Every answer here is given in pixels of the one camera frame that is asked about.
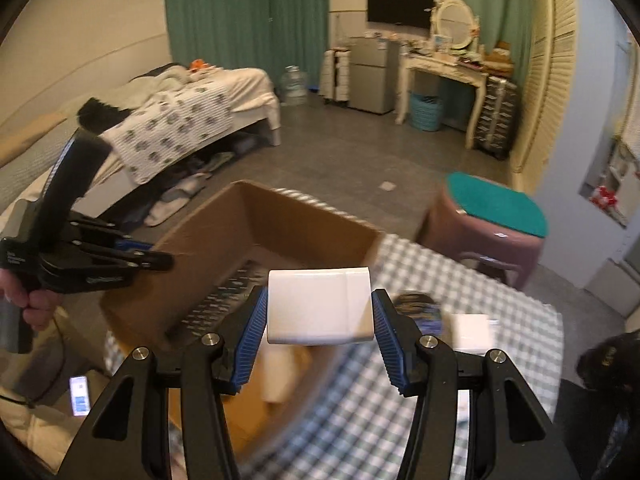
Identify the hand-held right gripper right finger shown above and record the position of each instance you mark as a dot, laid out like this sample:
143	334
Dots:
395	342

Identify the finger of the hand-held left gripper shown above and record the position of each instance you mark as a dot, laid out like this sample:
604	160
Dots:
100	225
150	261

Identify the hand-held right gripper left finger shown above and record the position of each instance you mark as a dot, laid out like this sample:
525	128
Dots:
247	342

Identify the cardboard box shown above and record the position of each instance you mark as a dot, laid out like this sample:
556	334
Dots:
210	240

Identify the white plug adapter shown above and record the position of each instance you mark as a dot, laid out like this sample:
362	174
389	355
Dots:
310	305

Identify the person's left hand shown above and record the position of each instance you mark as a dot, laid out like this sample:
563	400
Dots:
44	310

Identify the round blue tin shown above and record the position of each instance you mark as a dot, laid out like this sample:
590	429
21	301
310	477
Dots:
420	312

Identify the dark flat printed pack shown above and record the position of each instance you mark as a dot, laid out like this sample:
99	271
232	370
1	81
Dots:
220	300

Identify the white cube charger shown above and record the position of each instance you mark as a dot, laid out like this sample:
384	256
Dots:
472	332

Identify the pile of shoes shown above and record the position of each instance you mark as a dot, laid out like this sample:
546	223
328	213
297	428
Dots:
185	190

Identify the checkered tablecloth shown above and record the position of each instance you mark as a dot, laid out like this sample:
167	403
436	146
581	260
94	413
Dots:
350	425

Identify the pink plastic stool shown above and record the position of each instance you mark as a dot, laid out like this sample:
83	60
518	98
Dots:
480	255

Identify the white patterned quilt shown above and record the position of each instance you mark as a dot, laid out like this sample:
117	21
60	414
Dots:
170	125

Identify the small lit phone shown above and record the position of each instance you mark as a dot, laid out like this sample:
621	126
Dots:
79	395

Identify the paper scrap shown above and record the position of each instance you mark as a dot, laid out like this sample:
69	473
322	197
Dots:
388	186

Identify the teal stool cushion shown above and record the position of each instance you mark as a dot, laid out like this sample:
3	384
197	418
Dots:
500	205

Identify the bed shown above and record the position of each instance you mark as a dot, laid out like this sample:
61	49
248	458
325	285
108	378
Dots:
235	100

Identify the orange plush toy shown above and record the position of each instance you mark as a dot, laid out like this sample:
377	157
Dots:
199	65

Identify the cream blanket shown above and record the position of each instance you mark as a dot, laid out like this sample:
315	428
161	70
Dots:
240	85

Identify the clear water jug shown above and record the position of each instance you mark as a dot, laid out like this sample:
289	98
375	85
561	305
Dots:
293	87

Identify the blue laundry basket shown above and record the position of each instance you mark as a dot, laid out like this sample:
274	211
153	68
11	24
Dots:
426	112

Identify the silver suitcase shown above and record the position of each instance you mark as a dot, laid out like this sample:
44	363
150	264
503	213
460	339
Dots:
495	117

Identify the wide green curtain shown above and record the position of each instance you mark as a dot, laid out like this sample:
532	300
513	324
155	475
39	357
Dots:
240	20

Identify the red patterned item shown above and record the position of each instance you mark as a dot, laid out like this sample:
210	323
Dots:
605	196

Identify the white suitcase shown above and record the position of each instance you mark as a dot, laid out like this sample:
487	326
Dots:
334	77

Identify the grey two-door fridge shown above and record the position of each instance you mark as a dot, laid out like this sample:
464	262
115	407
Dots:
372	75

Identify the white vanity table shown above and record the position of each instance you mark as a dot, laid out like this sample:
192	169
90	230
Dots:
445	67

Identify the cream louvred wardrobe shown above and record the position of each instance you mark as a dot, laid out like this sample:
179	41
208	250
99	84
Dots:
545	85

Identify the stack of cardboard boxes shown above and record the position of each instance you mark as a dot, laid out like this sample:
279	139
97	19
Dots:
499	56

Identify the oval vanity mirror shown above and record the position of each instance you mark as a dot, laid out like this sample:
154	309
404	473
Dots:
454	22

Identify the black wall television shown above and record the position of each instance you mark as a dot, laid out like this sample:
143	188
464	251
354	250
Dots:
400	7

